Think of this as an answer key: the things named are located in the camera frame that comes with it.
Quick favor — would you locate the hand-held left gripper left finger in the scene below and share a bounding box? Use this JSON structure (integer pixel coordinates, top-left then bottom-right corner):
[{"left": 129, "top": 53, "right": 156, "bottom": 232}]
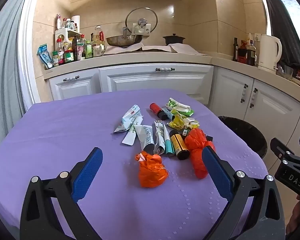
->
[{"left": 19, "top": 147, "right": 103, "bottom": 240}]

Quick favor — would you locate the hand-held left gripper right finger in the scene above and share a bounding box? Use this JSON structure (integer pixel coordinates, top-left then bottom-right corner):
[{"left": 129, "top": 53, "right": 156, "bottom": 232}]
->
[{"left": 201, "top": 145, "right": 287, "bottom": 240}]

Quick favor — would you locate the large orange plastic bag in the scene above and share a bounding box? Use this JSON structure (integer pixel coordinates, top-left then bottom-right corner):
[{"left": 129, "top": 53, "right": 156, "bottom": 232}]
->
[{"left": 184, "top": 128, "right": 215, "bottom": 179}]

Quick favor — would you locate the black trash bin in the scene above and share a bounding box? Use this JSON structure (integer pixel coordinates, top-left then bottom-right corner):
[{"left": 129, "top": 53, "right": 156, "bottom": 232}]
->
[{"left": 217, "top": 116, "right": 268, "bottom": 159}]

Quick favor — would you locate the yellow black bottle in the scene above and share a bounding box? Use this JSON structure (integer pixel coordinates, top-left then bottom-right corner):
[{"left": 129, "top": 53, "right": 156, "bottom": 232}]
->
[{"left": 169, "top": 129, "right": 190, "bottom": 160}]

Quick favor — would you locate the teal cap tube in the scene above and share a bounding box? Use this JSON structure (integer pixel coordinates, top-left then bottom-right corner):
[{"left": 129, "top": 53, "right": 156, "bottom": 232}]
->
[{"left": 164, "top": 130, "right": 175, "bottom": 157}]

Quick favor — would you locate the white green print tube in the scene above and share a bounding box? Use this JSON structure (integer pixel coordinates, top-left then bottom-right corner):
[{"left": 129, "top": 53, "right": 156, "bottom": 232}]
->
[{"left": 122, "top": 116, "right": 144, "bottom": 146}]

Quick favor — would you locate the yellow wrapper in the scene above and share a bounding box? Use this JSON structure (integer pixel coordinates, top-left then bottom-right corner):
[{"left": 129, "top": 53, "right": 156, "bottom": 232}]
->
[{"left": 167, "top": 115, "right": 200, "bottom": 130}]

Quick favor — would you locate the small orange plastic bag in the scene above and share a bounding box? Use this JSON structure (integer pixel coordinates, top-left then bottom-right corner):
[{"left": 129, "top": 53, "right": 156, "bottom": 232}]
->
[{"left": 135, "top": 152, "right": 169, "bottom": 188}]

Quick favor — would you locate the white blue toothpaste tube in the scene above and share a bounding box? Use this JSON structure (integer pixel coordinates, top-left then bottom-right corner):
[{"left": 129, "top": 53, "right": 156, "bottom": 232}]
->
[{"left": 114, "top": 104, "right": 142, "bottom": 133}]

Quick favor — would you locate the green white wrapper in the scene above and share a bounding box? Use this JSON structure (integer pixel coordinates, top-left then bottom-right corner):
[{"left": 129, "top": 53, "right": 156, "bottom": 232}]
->
[{"left": 164, "top": 97, "right": 194, "bottom": 117}]

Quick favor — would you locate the small blue tube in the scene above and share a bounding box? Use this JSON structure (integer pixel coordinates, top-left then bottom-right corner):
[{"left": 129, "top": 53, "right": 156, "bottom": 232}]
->
[{"left": 162, "top": 107, "right": 175, "bottom": 121}]

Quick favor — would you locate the red black bottle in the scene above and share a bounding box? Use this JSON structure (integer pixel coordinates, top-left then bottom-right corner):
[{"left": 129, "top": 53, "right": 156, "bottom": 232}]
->
[{"left": 149, "top": 103, "right": 168, "bottom": 120}]

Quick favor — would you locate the purple tablecloth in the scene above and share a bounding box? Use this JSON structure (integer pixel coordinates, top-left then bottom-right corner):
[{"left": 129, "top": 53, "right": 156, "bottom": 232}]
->
[{"left": 0, "top": 88, "right": 269, "bottom": 240}]

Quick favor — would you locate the narrow white cabinet door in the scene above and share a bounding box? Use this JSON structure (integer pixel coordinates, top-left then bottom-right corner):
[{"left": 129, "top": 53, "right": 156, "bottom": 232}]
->
[{"left": 49, "top": 74, "right": 100, "bottom": 100}]

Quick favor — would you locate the white electric kettle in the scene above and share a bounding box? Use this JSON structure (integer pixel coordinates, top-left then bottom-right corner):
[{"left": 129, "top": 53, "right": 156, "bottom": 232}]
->
[{"left": 258, "top": 34, "right": 283, "bottom": 74}]

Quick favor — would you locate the dark soy sauce bottle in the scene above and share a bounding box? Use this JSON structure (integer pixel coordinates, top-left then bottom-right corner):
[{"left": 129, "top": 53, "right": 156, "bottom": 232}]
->
[{"left": 246, "top": 39, "right": 257, "bottom": 67}]

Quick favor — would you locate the red label bottle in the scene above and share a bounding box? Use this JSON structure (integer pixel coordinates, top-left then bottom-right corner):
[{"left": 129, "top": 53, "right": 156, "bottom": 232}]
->
[{"left": 237, "top": 40, "right": 248, "bottom": 64}]

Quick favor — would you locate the dark olive oil bottle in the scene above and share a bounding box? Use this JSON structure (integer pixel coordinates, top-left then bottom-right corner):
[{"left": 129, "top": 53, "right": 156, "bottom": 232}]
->
[{"left": 232, "top": 37, "right": 239, "bottom": 62}]

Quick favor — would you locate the wide white drawer front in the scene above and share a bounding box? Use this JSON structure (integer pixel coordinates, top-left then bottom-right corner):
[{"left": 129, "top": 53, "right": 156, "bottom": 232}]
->
[{"left": 98, "top": 64, "right": 214, "bottom": 104}]

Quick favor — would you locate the green label jar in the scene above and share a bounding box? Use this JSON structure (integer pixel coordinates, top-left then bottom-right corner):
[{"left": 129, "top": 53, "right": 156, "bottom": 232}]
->
[{"left": 64, "top": 49, "right": 75, "bottom": 63}]

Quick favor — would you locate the green label bottle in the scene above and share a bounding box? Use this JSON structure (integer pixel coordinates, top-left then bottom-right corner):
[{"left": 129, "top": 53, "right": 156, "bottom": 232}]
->
[{"left": 84, "top": 40, "right": 93, "bottom": 59}]

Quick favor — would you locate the clear glass jar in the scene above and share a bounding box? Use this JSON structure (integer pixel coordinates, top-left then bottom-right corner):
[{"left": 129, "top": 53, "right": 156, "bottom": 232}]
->
[{"left": 93, "top": 44, "right": 105, "bottom": 57}]

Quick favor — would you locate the red cap sauce bottle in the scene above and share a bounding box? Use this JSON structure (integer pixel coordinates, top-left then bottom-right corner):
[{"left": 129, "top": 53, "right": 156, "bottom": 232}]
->
[{"left": 55, "top": 39, "right": 65, "bottom": 65}]

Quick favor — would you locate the beige stone countertop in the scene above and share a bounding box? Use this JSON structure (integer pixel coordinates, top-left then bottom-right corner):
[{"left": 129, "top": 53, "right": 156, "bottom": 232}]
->
[{"left": 41, "top": 54, "right": 300, "bottom": 110}]

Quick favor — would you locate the blue packet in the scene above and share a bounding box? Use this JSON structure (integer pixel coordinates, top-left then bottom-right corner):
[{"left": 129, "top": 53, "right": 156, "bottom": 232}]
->
[{"left": 37, "top": 44, "right": 54, "bottom": 70}]

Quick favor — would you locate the pink label bottle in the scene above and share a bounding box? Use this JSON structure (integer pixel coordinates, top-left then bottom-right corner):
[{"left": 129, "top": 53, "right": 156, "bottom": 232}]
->
[{"left": 77, "top": 34, "right": 87, "bottom": 60}]

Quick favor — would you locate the dark curtain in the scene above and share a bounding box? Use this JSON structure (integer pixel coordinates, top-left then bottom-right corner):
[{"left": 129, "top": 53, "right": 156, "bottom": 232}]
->
[{"left": 261, "top": 0, "right": 300, "bottom": 69}]

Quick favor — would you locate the white paper sheet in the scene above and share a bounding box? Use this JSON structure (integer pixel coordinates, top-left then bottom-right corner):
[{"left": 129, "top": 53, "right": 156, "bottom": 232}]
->
[
  {"left": 141, "top": 43, "right": 210, "bottom": 56},
  {"left": 103, "top": 42, "right": 144, "bottom": 55}
]

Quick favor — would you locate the yellow cooking oil bottle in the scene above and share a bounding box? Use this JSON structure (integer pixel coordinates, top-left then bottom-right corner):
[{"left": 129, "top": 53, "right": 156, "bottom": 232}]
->
[{"left": 91, "top": 25, "right": 105, "bottom": 49}]

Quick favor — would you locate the grey curtain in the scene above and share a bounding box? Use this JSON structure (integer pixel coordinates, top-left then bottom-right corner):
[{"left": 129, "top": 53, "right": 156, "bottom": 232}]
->
[{"left": 0, "top": 0, "right": 34, "bottom": 153}]

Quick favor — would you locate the bright window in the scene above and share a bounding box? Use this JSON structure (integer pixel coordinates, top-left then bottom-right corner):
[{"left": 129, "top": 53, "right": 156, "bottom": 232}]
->
[{"left": 271, "top": 0, "right": 300, "bottom": 55}]

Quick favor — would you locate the steel wok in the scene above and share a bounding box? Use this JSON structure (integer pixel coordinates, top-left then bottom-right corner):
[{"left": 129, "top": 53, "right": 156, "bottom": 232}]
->
[{"left": 105, "top": 27, "right": 143, "bottom": 47}]

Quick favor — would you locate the black pot with lid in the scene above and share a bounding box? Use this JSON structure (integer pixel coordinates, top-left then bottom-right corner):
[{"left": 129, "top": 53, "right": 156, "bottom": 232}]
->
[{"left": 162, "top": 33, "right": 187, "bottom": 47}]

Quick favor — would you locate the white spice rack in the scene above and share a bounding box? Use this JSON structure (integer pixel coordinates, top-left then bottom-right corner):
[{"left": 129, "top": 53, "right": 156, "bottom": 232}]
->
[{"left": 54, "top": 29, "right": 83, "bottom": 55}]

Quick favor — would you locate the paper towel roll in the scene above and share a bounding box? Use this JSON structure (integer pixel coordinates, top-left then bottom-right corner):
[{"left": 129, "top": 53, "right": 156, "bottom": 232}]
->
[{"left": 70, "top": 15, "right": 80, "bottom": 33}]

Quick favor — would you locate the white lid holder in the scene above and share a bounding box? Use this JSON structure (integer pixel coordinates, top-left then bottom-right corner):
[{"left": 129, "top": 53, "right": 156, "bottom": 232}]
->
[{"left": 132, "top": 23, "right": 151, "bottom": 37}]

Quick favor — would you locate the glass pot lid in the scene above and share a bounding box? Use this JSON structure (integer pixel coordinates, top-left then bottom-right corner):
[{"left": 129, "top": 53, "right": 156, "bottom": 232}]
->
[{"left": 125, "top": 7, "right": 158, "bottom": 34}]

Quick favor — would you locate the white door frame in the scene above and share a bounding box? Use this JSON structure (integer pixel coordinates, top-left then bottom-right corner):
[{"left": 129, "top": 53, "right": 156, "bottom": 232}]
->
[{"left": 17, "top": 0, "right": 42, "bottom": 112}]

